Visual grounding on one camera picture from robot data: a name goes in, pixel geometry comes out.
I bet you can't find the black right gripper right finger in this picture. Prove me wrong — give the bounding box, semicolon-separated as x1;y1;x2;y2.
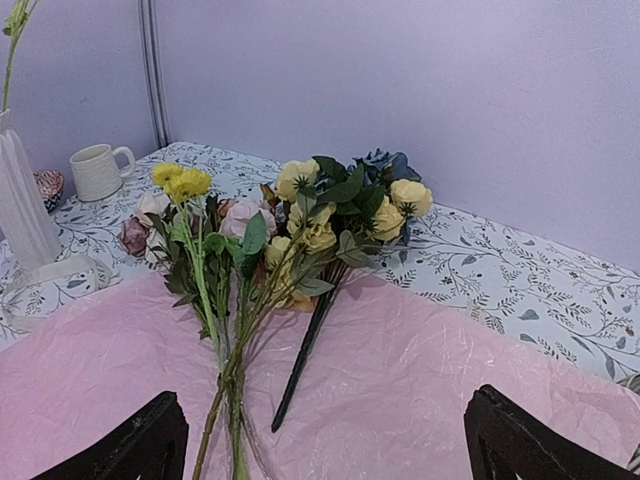
464;384;638;480

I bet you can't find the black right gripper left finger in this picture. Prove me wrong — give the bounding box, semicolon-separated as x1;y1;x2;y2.
35;391;189;480

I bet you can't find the pink wrapping paper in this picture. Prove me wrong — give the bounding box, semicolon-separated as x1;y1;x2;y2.
1;274;639;479

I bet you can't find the cream printed ribbon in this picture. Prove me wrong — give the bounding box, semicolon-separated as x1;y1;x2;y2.
1;255;112;333

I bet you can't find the artificial flower bouquet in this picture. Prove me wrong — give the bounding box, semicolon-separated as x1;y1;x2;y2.
119;158;337;479

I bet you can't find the white ribbed ceramic vase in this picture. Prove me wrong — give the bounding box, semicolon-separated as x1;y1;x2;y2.
1;110;62;270

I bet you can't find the orange poppy flower stem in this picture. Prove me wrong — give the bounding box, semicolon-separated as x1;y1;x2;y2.
1;0;40;112

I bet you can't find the floral patterned tablecloth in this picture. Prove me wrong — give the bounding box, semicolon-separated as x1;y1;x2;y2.
0;142;640;384

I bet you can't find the cream ceramic mug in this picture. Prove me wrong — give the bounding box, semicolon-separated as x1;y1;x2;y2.
69;144;136;202

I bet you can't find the pink patterned small object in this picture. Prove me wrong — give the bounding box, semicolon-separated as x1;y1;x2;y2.
34;170;65;214

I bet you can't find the left aluminium frame post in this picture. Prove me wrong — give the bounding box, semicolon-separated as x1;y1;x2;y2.
137;0;171;149

